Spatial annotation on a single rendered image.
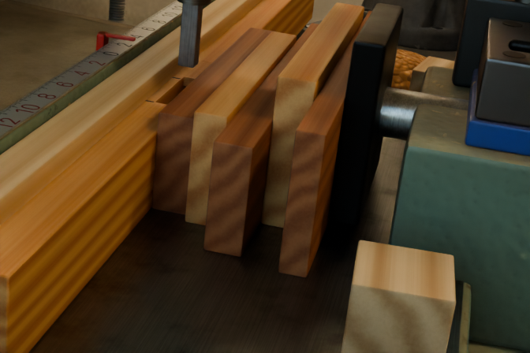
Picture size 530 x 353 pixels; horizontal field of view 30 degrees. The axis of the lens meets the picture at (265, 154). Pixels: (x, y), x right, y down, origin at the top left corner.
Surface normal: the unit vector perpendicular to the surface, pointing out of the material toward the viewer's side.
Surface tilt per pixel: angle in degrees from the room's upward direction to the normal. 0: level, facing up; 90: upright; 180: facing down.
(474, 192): 90
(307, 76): 0
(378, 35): 0
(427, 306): 90
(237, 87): 0
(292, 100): 90
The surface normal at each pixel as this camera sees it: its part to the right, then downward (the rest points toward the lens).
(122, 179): 0.97, 0.18
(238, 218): -0.22, 0.33
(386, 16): 0.11, -0.93
